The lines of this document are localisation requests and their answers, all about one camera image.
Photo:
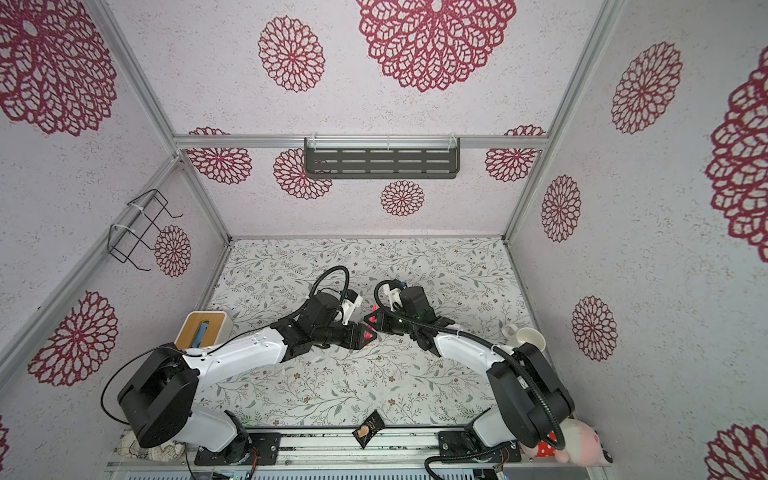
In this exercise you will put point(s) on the crumpled white cloth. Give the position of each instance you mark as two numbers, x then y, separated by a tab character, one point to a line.
128	447

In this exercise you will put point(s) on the pink plush toy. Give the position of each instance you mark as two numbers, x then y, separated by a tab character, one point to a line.
583	447

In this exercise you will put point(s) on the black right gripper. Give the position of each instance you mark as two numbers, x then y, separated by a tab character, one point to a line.
384	317

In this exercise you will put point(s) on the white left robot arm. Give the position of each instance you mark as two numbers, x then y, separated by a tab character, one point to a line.
160	400

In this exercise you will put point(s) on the pink highlighter pen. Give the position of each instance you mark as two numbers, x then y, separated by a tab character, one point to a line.
372	319

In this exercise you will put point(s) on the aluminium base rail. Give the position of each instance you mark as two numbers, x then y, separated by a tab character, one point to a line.
322	448

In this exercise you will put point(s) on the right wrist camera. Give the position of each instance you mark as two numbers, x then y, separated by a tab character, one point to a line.
392	290

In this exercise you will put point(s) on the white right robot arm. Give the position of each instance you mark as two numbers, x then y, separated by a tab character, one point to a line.
531	402

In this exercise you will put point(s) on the black wire wall rack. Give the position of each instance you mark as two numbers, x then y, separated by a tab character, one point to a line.
125	238

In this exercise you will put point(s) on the white wooden tissue box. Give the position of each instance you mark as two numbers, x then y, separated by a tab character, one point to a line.
204	329

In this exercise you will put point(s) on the white ceramic mug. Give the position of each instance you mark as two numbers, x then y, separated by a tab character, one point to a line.
517	336

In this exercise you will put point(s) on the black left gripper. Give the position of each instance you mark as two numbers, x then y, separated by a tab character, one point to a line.
360	329

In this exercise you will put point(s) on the black snack packet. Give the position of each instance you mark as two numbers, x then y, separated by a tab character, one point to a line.
370	427

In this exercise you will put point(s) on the dark metal wall shelf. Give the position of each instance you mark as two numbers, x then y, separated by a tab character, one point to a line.
382	160

